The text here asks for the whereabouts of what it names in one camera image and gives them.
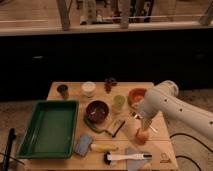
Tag black tan box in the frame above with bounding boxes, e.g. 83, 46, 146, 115
106, 119, 126, 138

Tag silver fork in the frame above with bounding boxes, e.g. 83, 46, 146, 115
132, 112, 158, 133

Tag dark red bowl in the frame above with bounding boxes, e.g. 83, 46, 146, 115
86, 100, 109, 124

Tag green chili pepper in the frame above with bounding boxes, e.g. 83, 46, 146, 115
84, 116, 106, 134

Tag green plastic tray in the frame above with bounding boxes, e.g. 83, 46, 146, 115
16, 100, 79, 159

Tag black stand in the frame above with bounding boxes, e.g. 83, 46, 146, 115
0, 128, 23, 171

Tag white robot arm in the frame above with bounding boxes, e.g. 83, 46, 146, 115
138, 80, 213, 140

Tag orange bowl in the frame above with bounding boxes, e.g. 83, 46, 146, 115
128, 88, 146, 106

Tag green plastic cup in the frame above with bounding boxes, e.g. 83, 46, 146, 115
113, 95, 125, 110

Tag blue sponge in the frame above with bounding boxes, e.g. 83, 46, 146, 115
74, 134, 93, 157

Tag yellow red apple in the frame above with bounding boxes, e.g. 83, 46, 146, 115
135, 129, 149, 145

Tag black cable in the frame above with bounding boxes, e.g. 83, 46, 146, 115
169, 132, 213, 171

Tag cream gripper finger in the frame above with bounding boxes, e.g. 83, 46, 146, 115
146, 119, 152, 130
141, 118, 146, 131

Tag white paper cup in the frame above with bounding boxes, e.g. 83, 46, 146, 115
81, 81, 96, 97

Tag grey cloth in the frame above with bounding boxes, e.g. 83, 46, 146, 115
125, 147, 152, 171

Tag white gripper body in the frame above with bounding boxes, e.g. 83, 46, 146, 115
138, 99, 157, 119

